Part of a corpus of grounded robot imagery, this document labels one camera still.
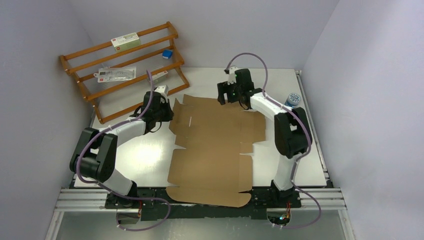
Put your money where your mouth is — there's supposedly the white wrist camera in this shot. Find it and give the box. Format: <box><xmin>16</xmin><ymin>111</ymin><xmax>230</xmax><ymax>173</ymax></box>
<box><xmin>154</xmin><ymin>85</ymin><xmax>169</xmax><ymax>102</ymax></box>
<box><xmin>224</xmin><ymin>66</ymin><xmax>239</xmax><ymax>85</ymax></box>

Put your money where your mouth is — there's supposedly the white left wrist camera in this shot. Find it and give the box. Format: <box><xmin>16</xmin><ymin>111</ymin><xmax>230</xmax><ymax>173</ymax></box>
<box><xmin>154</xmin><ymin>85</ymin><xmax>169</xmax><ymax>102</ymax></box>

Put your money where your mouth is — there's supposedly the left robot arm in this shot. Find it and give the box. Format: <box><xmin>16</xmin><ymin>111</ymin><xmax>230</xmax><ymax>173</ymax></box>
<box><xmin>69</xmin><ymin>85</ymin><xmax>174</xmax><ymax>208</ymax></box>

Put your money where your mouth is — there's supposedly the blue white lidded jar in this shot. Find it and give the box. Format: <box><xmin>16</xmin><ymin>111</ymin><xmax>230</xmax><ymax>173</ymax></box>
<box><xmin>284</xmin><ymin>92</ymin><xmax>302</xmax><ymax>108</ymax></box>

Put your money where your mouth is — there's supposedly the wooden tiered rack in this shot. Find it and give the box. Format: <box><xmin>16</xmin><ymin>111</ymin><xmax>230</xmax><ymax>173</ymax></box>
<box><xmin>59</xmin><ymin>21</ymin><xmax>190</xmax><ymax>124</ymax></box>

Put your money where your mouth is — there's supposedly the brown cardboard box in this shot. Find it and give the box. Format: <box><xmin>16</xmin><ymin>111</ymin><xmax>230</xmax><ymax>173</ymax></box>
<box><xmin>166</xmin><ymin>94</ymin><xmax>266</xmax><ymax>208</ymax></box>

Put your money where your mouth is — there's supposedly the white green product box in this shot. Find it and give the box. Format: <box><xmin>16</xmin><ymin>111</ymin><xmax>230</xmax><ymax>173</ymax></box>
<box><xmin>110</xmin><ymin>32</ymin><xmax>141</xmax><ymax>53</ymax></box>

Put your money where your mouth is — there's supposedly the small blue cube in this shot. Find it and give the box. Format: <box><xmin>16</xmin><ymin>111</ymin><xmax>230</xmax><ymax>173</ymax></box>
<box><xmin>162</xmin><ymin>49</ymin><xmax>173</xmax><ymax>60</ymax></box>

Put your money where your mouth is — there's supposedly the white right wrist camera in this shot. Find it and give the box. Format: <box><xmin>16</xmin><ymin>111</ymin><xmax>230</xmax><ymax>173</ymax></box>
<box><xmin>224</xmin><ymin>66</ymin><xmax>239</xmax><ymax>85</ymax></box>

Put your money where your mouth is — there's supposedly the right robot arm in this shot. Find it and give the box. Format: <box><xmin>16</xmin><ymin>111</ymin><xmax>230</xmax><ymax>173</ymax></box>
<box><xmin>217</xmin><ymin>66</ymin><xmax>313</xmax><ymax>207</ymax></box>

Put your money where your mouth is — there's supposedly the clear blister pack card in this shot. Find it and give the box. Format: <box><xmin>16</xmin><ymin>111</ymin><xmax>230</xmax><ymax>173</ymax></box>
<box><xmin>93</xmin><ymin>66</ymin><xmax>137</xmax><ymax>83</ymax></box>

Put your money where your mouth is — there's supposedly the small white grey box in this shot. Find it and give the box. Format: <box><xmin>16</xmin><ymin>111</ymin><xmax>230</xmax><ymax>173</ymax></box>
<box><xmin>152</xmin><ymin>70</ymin><xmax>169</xmax><ymax>86</ymax></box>

